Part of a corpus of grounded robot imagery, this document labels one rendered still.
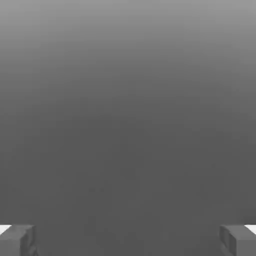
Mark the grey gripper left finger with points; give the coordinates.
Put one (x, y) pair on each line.
(14, 240)

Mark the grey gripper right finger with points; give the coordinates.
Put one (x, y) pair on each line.
(242, 240)

